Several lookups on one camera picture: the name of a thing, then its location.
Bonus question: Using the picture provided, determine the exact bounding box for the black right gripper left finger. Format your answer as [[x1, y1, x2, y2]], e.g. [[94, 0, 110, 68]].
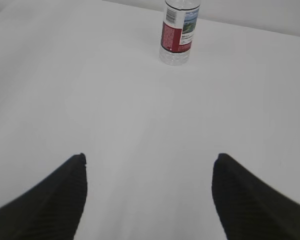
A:
[[0, 153, 88, 240]]

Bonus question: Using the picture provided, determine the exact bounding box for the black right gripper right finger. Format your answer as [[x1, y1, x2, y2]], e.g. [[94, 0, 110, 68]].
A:
[[211, 153, 300, 240]]

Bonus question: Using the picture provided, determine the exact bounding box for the clear water bottle red label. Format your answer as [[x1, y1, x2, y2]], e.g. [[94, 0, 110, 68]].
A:
[[159, 0, 201, 66]]

